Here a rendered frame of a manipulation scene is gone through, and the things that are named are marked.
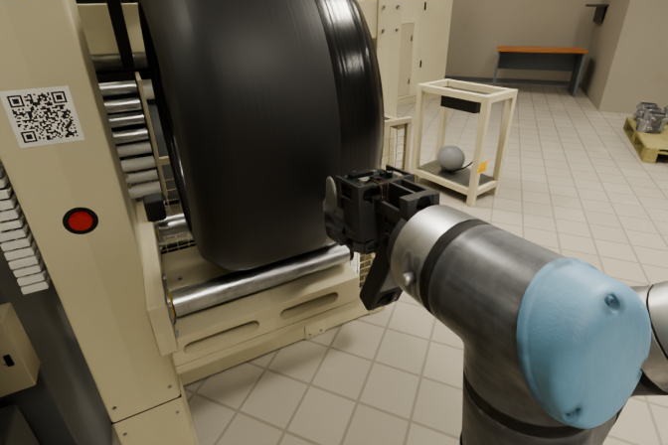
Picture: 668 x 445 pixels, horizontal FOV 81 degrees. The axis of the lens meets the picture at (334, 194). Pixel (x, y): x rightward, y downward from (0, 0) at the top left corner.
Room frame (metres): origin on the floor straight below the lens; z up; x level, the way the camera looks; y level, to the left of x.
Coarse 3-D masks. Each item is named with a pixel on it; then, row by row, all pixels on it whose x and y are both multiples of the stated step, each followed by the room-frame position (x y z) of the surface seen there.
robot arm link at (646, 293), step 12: (636, 288) 0.27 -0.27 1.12; (648, 288) 0.26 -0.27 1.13; (660, 288) 0.25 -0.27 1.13; (648, 300) 0.24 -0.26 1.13; (660, 300) 0.24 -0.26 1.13; (648, 312) 0.24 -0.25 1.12; (660, 312) 0.23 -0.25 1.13; (660, 324) 0.22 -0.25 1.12; (660, 336) 0.22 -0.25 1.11; (660, 348) 0.21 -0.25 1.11; (648, 360) 0.22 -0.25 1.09; (660, 360) 0.21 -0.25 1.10; (648, 372) 0.21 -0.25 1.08; (660, 372) 0.21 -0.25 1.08; (648, 384) 0.21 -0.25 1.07; (660, 384) 0.21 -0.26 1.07
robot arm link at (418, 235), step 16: (432, 208) 0.30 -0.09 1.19; (448, 208) 0.30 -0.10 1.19; (416, 224) 0.28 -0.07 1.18; (432, 224) 0.27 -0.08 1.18; (448, 224) 0.27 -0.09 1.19; (400, 240) 0.28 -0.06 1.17; (416, 240) 0.27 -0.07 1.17; (432, 240) 0.26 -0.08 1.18; (400, 256) 0.27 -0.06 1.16; (416, 256) 0.26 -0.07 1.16; (400, 272) 0.27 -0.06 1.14; (416, 272) 0.25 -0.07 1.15; (416, 288) 0.25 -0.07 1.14
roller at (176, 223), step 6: (168, 216) 0.77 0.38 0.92; (174, 216) 0.77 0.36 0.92; (180, 216) 0.77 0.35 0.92; (162, 222) 0.75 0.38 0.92; (168, 222) 0.75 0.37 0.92; (174, 222) 0.76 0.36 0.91; (180, 222) 0.76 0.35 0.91; (186, 222) 0.76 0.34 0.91; (162, 228) 0.74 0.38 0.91; (168, 228) 0.75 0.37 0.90; (174, 228) 0.75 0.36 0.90; (180, 228) 0.76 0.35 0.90; (186, 228) 0.76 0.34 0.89; (162, 234) 0.74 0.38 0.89; (168, 234) 0.75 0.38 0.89
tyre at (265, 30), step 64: (192, 0) 0.50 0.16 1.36; (256, 0) 0.52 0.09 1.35; (320, 0) 0.56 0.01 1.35; (192, 64) 0.46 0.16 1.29; (256, 64) 0.47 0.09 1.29; (320, 64) 0.51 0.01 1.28; (192, 128) 0.45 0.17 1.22; (256, 128) 0.45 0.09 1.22; (320, 128) 0.48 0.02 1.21; (384, 128) 0.57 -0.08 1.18; (192, 192) 0.46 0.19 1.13; (256, 192) 0.44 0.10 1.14; (320, 192) 0.48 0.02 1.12; (256, 256) 0.48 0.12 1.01
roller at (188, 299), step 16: (304, 256) 0.61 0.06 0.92; (320, 256) 0.61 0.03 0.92; (336, 256) 0.62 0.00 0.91; (352, 256) 0.64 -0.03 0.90; (240, 272) 0.56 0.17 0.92; (256, 272) 0.56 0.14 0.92; (272, 272) 0.57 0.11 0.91; (288, 272) 0.58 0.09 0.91; (304, 272) 0.59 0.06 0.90; (192, 288) 0.52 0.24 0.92; (208, 288) 0.52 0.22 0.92; (224, 288) 0.53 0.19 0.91; (240, 288) 0.54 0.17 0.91; (256, 288) 0.55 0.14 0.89; (176, 304) 0.49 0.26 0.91; (192, 304) 0.50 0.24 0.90; (208, 304) 0.51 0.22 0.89
